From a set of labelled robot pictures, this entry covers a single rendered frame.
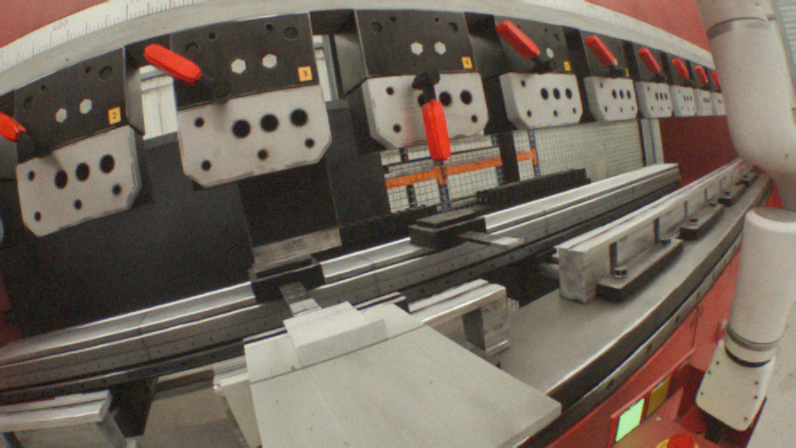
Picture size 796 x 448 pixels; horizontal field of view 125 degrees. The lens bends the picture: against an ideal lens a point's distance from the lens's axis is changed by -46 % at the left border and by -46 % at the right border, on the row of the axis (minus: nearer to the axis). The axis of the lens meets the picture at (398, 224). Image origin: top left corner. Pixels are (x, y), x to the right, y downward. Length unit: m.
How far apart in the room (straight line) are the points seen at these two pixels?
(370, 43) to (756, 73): 0.41
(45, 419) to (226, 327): 0.37
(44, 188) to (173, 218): 0.56
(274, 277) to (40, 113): 0.43
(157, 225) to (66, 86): 0.58
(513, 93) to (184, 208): 0.74
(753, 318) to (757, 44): 0.28
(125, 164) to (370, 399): 0.30
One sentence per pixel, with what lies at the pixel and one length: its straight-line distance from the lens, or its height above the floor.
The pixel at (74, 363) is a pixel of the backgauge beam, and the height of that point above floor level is 0.95.
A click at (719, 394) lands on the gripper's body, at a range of 0.53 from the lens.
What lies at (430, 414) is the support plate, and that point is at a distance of 0.26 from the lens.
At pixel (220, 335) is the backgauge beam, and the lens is 0.69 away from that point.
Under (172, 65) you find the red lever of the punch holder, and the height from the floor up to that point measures 1.29.
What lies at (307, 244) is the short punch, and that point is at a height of 1.09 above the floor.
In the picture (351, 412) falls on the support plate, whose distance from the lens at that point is 0.28.
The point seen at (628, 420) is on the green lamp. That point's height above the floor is 0.81.
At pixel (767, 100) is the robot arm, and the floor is 1.18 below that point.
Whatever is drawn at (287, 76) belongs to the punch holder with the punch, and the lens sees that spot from 0.39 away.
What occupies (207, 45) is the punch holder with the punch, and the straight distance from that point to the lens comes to 0.40.
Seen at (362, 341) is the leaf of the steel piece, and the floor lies 1.01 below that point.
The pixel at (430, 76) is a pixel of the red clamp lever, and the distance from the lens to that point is 0.39.
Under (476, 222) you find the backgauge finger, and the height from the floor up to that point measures 1.02.
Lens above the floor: 1.16
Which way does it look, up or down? 10 degrees down
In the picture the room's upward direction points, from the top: 11 degrees counter-clockwise
